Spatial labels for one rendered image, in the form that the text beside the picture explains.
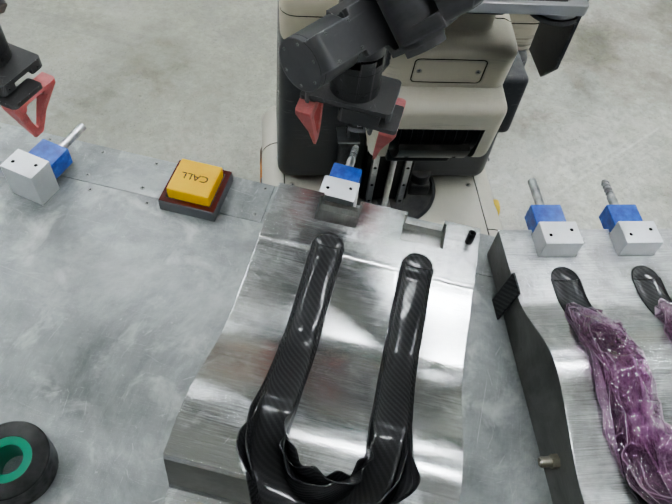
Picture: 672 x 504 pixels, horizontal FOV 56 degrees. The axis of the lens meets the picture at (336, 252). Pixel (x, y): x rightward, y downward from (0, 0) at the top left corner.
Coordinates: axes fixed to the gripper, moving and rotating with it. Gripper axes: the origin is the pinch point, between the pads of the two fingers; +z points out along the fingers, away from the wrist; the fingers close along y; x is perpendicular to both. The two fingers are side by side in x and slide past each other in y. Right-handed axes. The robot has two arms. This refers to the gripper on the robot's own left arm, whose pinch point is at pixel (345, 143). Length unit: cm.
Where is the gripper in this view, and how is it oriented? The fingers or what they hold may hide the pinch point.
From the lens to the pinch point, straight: 81.4
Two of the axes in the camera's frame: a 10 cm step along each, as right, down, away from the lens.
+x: 2.6, -7.7, 5.8
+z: -0.9, 5.8, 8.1
